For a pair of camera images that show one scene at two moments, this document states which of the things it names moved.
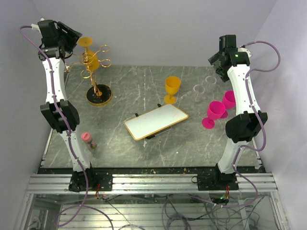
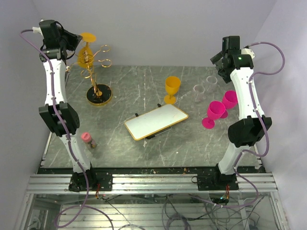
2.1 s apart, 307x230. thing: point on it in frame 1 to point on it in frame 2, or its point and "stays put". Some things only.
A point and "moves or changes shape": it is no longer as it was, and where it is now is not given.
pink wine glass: [215, 109] stays put
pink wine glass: [229, 100] stays put
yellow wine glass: [92, 60] moves or changes shape
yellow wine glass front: [172, 84] stays put
